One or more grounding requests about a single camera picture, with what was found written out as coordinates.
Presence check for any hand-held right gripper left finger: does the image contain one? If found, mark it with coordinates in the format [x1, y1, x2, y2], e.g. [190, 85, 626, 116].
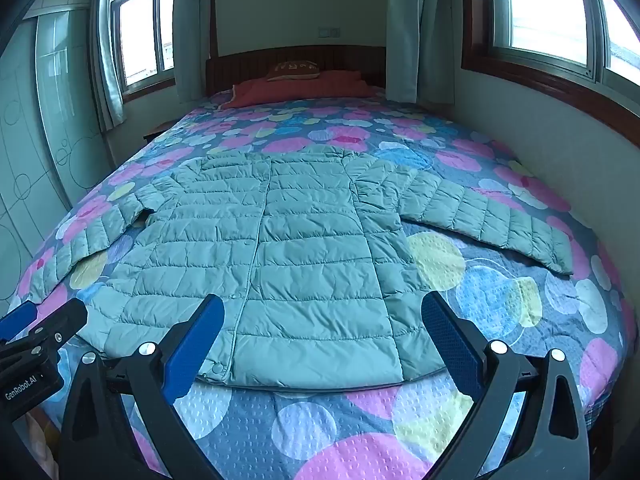
[59, 294, 226, 480]

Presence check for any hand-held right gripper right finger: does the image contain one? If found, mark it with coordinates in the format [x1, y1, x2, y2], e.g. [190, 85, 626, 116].
[421, 290, 591, 480]

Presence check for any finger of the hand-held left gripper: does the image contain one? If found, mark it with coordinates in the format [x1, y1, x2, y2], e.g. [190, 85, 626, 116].
[0, 302, 39, 344]
[20, 299, 89, 359]

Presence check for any light green quilted down jacket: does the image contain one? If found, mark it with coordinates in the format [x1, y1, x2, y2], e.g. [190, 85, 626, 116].
[44, 144, 575, 390]

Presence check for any circle-patterned bedspread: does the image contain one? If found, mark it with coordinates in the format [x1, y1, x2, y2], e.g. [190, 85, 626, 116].
[0, 91, 640, 480]

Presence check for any glass door wardrobe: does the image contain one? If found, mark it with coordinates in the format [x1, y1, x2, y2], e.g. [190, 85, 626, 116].
[0, 0, 117, 317]

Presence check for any dark wooden nightstand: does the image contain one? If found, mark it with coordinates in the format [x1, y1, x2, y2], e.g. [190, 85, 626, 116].
[142, 120, 176, 144]

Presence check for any pale green curtain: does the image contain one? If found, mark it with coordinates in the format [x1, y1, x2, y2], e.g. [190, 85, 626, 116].
[385, 0, 457, 106]
[94, 0, 127, 134]
[172, 0, 217, 106]

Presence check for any red pillow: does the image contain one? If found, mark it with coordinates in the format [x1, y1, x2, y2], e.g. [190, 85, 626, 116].
[222, 71, 386, 110]

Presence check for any dark wooden headboard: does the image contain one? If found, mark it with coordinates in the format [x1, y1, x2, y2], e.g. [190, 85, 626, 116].
[205, 45, 388, 98]

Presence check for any small brown cushion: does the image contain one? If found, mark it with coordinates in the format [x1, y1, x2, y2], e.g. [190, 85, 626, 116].
[266, 61, 321, 82]

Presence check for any small window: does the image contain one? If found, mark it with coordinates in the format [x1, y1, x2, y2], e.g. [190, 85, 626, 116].
[107, 0, 179, 103]

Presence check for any large brown-framed window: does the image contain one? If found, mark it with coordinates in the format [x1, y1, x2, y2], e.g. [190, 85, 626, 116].
[460, 0, 640, 128]

